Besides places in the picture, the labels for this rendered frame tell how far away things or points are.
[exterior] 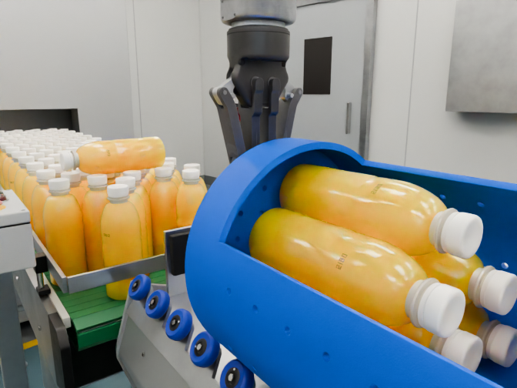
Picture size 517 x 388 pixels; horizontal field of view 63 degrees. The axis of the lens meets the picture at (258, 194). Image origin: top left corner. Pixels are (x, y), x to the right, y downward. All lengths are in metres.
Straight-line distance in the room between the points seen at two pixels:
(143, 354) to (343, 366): 0.48
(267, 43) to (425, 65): 3.50
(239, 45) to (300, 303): 0.30
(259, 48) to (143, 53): 5.04
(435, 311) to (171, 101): 5.44
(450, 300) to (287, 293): 0.12
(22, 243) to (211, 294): 0.44
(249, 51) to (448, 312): 0.33
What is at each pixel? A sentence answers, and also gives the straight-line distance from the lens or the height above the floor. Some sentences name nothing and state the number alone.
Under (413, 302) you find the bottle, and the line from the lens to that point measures 0.35.
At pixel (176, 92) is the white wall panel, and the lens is 5.73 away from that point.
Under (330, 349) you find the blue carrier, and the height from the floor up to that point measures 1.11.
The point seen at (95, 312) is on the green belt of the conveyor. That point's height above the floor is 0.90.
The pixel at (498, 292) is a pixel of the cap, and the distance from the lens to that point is 0.44.
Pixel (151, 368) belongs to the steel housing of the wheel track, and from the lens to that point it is 0.72.
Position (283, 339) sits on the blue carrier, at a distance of 0.36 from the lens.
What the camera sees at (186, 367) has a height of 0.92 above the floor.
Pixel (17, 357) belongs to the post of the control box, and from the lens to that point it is 0.97.
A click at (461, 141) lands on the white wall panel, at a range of 3.84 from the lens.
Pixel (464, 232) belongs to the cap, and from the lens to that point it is 0.39.
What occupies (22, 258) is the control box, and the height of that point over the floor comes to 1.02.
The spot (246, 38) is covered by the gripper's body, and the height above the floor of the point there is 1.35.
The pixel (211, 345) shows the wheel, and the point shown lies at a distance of 0.57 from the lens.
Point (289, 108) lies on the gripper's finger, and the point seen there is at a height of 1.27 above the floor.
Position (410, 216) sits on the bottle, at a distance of 0.40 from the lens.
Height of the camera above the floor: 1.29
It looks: 13 degrees down
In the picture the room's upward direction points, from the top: straight up
